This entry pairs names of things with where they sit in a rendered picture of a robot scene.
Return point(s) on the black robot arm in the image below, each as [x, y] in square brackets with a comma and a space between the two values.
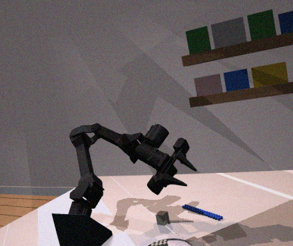
[90, 186]

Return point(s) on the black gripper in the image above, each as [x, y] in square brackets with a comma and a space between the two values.
[163, 163]

